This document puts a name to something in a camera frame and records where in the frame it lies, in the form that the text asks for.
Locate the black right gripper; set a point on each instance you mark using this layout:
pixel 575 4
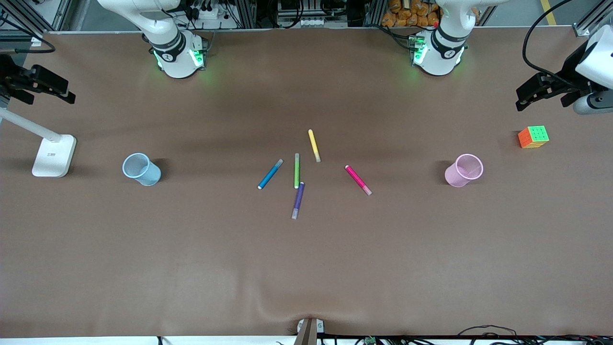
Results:
pixel 10 78

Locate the light blue mesh cup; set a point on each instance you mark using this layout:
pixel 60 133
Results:
pixel 142 170

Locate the pink marker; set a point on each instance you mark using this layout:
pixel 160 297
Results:
pixel 357 178

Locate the green marker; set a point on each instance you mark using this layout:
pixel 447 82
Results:
pixel 297 171

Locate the purple marker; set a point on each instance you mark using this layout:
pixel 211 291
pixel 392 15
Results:
pixel 298 199

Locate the white desk lamp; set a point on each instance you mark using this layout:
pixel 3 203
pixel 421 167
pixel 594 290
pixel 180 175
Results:
pixel 53 158

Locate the blue marker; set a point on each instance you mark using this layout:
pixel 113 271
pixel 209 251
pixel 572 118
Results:
pixel 270 174

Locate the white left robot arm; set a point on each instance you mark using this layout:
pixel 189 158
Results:
pixel 443 57

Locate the pink mesh cup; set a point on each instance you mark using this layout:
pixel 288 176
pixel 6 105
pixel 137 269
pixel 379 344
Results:
pixel 463 171

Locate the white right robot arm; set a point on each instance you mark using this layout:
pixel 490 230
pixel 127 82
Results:
pixel 177 62

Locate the metal table clamp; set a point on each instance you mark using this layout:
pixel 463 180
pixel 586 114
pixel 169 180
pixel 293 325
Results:
pixel 309 333

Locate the aluminium frame profile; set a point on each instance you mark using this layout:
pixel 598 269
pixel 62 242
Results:
pixel 586 26
pixel 33 14

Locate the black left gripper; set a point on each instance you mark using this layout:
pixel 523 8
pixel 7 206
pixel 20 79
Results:
pixel 571 65

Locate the yellow marker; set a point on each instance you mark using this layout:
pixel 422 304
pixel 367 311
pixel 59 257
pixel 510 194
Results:
pixel 314 145

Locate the colourful puzzle cube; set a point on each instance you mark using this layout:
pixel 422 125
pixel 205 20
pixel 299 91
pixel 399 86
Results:
pixel 533 137

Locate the small white corner bracket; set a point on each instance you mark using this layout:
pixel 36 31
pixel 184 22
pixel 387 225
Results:
pixel 36 41

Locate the white power strip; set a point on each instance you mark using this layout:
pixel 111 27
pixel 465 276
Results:
pixel 311 22

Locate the orange bagged items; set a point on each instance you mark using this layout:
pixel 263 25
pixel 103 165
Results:
pixel 412 13

